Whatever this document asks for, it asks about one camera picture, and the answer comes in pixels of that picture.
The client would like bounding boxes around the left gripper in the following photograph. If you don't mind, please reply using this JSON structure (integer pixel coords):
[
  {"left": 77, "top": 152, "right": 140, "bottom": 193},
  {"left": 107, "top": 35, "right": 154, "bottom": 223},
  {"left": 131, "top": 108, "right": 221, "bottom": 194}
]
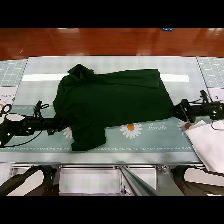
[{"left": 46, "top": 117, "right": 68, "bottom": 136}]

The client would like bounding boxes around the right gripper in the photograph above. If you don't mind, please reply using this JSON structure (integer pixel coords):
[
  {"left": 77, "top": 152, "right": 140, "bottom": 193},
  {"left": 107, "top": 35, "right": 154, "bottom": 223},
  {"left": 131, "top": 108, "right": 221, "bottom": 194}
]
[{"left": 172, "top": 98, "right": 193, "bottom": 122}]

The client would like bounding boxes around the dark green T-shirt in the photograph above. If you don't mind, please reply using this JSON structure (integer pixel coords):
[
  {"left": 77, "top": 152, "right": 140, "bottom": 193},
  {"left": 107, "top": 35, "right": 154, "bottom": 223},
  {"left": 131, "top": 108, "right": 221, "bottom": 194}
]
[{"left": 52, "top": 63, "right": 177, "bottom": 152}]

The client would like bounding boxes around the white garment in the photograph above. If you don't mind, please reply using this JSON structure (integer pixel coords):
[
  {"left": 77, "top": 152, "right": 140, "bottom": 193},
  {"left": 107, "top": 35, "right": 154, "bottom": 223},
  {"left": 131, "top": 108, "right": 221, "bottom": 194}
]
[{"left": 184, "top": 119, "right": 224, "bottom": 174}]

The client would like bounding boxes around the black cable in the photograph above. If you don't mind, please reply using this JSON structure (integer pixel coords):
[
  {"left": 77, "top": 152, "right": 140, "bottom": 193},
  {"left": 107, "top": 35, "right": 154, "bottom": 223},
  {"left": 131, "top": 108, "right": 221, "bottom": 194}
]
[{"left": 0, "top": 129, "right": 44, "bottom": 149}]

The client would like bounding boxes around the silver frame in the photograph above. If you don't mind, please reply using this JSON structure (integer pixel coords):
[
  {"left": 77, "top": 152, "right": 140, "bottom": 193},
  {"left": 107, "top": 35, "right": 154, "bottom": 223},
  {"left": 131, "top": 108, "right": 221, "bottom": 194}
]
[{"left": 9, "top": 162, "right": 206, "bottom": 197}]

